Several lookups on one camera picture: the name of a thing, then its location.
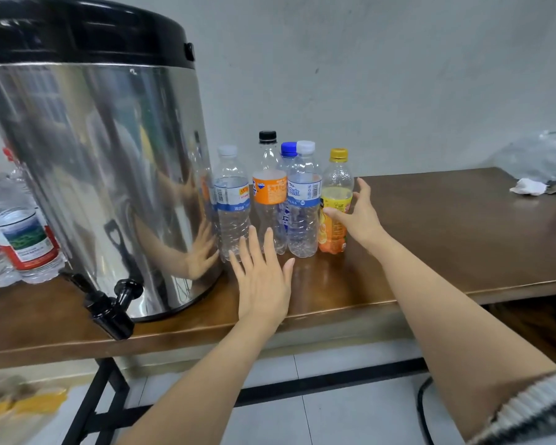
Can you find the person's left hand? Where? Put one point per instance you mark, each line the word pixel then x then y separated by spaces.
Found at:
pixel 261 287

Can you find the person's right hand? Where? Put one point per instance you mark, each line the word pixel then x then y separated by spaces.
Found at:
pixel 363 219

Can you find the yellow label plastic bottle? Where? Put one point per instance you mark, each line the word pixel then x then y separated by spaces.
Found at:
pixel 337 185

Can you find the white cap blue label bottle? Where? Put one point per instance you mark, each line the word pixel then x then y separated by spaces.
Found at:
pixel 304 204

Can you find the slim blue label plastic bottle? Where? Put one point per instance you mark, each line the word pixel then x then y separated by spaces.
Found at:
pixel 232 204

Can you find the orange label black cap bottle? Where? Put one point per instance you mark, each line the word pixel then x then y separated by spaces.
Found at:
pixel 269 194

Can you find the blue cap plastic bottle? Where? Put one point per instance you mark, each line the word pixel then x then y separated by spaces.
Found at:
pixel 288 150

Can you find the stainless steel water dispenser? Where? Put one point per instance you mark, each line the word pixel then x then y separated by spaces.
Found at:
pixel 102 171

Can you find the red label plastic water bottle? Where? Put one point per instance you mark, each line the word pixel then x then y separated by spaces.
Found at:
pixel 23 241
pixel 17 171

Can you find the person's right forearm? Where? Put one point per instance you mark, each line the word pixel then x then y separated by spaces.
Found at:
pixel 454 329

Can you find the person's left forearm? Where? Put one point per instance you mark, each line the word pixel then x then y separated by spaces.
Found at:
pixel 204 394

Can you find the person's striped knit sleeve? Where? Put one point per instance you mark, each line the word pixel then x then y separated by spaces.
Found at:
pixel 533 412

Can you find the white crumpled tissue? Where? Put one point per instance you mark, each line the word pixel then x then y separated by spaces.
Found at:
pixel 528 187

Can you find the clear plastic bag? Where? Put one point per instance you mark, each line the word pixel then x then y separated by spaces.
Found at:
pixel 537 153

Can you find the yellow debris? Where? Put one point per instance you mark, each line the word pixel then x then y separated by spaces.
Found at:
pixel 32 403

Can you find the wooden stool with black frame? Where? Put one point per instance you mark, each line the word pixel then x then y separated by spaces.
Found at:
pixel 537 329

